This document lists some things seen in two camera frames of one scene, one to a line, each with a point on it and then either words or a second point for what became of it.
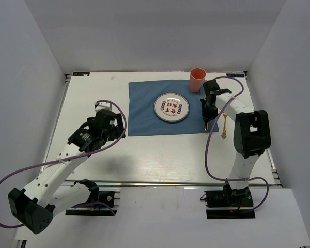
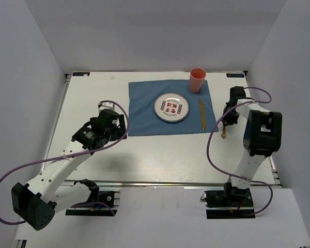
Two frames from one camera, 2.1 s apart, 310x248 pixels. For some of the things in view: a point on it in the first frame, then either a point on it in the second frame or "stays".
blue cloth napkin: (142, 120) stays
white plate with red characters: (171, 107) stays
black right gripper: (207, 115) to (230, 121)
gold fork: (223, 135) stays
